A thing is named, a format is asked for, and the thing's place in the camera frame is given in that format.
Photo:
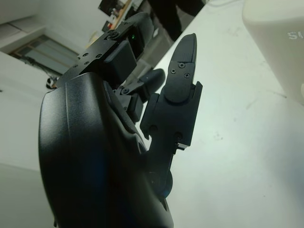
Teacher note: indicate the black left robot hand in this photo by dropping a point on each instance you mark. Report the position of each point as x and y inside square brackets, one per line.
[95, 154]

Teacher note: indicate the person in black trousers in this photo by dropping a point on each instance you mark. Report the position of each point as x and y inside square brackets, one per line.
[173, 16]

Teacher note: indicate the cream white two-slot toaster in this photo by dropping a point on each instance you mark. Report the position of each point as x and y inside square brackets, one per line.
[273, 47]

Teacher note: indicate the dark framed window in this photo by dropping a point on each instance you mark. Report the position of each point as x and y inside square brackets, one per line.
[47, 52]

